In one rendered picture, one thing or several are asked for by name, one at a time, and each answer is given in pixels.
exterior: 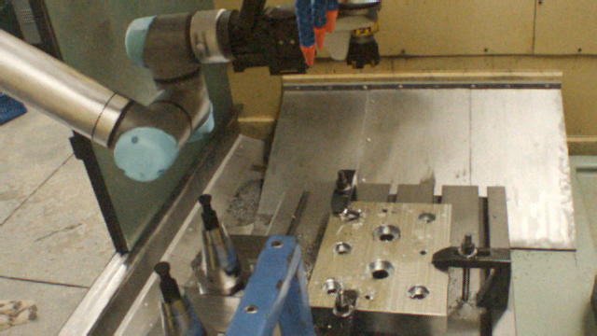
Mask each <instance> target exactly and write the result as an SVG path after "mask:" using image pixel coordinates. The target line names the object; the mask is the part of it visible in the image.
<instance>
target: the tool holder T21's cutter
mask: <svg viewBox="0 0 597 336"><path fill-rule="evenodd" d="M380 60H381V57H380V56H379V52H378V43H377V41H376V40H375V39H373V40H371V41H369V42H367V43H352V42H350V44H349V49H348V54H347V57H346V63H347V66H349V65H351V66H352V69H364V67H365V65H367V64H369V65H370V68H373V67H375V66H376V65H379V64H380Z"/></svg>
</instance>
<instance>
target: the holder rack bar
mask: <svg viewBox="0 0 597 336"><path fill-rule="evenodd" d="M301 254H302V253H301V246H300V240H299V237H298V236H287V235H270V236H269V237H268V239H267V241H266V244H265V245H264V247H263V250H262V252H261V255H259V257H258V260H257V263H256V266H255V268H254V270H253V272H252V274H251V276H250V278H249V282H248V284H247V286H246V289H245V291H244V293H243V296H242V298H241V300H240V303H239V305H238V307H237V309H236V312H235V314H234V316H233V318H232V320H231V322H230V325H229V329H228V331H227V334H226V336H271V335H272V334H273V331H274V328H276V325H277V322H278V319H279V317H280V314H281V312H282V309H283V305H284V302H285V298H286V295H287V292H288V289H289V287H290V284H291V281H292V279H293V276H294V272H295V270H296V267H297V264H299V260H300V257H301Z"/></svg>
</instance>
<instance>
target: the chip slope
mask: <svg viewBox="0 0 597 336"><path fill-rule="evenodd" d="M284 86H285V95H284V99H283V103H282V109H281V113H279V118H278V121H277V126H276V131H275V135H274V139H273V144H272V148H271V155H270V161H269V165H268V169H267V173H266V178H265V183H264V187H262V191H261V196H260V200H259V205H258V209H257V214H273V216H274V214H275V211H276V209H277V207H278V204H279V203H280V201H281V200H282V199H283V196H284V193H285V192H286V190H287V188H288V186H289V184H290V182H291V181H294V182H307V185H308V187H307V188H306V191H311V189H312V184H313V182H334V183H337V182H336V180H338V171H339V170H356V175H357V183H374V184H391V193H393V194H397V188H398V184H412V185H434V195H441V187H442V185H452V186H479V196H487V186H489V187H505V188H506V195H507V212H508V223H509V224H508V232H509V242H510V249H513V250H512V251H511V252H513V251H515V250H514V249H516V250H522V251H524V250H533V251H550V252H551V251H568V252H576V230H575V222H574V213H573V203H572V195H573V194H572V186H571V177H570V169H569V160H568V150H567V142H566V133H565V125H564V116H563V107H562V90H561V81H560V80H551V81H525V80H506V81H469V80H459V81H411V82H376V81H364V82H314V83H284Z"/></svg>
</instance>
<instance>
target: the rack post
mask: <svg viewBox="0 0 597 336"><path fill-rule="evenodd" d="M278 322H279V327H280V331H281V336H314V330H313V324H312V313H311V307H310V301H309V295H308V289H307V283H306V277H305V271H304V265H303V259H302V256H301V257H300V260H299V263H298V264H297V267H296V270H295V272H294V276H293V279H292V281H291V284H290V287H289V289H288V292H287V295H286V298H285V302H284V305H283V309H282V312H281V314H280V317H279V319H278Z"/></svg>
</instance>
